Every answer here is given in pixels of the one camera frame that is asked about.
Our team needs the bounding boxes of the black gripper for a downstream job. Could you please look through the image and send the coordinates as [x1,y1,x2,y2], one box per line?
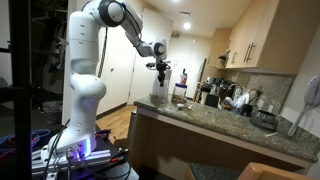
[155,61,168,88]

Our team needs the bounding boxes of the white paper towel roll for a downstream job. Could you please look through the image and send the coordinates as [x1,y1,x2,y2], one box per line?
[152,67,173,98]

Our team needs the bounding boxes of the bottle with red label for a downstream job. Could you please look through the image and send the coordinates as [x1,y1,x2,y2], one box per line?
[179,68,189,86]

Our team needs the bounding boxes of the clear jar with blue lid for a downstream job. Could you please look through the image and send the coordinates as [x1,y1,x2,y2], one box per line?
[172,83,188,105]

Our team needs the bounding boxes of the white door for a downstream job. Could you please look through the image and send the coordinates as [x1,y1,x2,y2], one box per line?
[127,7,175,105]

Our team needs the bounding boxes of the stainless steel refrigerator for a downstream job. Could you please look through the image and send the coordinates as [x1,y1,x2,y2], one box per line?
[194,58,208,103]

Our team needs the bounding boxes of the black coffee maker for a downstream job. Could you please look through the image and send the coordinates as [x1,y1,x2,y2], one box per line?
[204,76,222,109]

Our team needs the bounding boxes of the metal kitchen faucet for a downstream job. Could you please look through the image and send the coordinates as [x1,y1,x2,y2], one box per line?
[224,82,245,102]

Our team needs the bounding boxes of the black mug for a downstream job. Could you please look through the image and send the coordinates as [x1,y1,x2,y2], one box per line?
[241,103,254,117]

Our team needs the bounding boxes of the black robot mounting cart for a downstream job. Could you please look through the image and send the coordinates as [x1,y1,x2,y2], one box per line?
[30,129,140,180]

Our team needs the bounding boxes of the grey waste bin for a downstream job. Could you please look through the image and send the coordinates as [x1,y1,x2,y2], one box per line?
[42,100,64,125]

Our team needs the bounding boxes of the wooden chair with grey cushion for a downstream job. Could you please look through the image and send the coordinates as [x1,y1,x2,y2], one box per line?
[184,161,318,180]

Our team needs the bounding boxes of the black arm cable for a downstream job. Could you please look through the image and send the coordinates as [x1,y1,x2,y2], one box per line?
[97,27,110,80]

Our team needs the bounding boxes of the small wooden wall cabinet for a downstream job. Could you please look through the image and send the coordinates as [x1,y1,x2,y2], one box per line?
[206,27,232,70]

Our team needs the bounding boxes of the large wooden wall cabinet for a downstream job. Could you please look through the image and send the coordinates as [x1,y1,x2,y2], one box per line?
[225,0,320,75]

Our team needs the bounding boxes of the blue cable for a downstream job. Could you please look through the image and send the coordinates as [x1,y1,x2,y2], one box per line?
[0,128,52,155]

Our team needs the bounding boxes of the black camera stand pole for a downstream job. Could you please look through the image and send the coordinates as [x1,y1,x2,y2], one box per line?
[7,0,33,180]

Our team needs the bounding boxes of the grey wall phone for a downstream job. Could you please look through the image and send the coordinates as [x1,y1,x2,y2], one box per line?
[287,74,320,138]

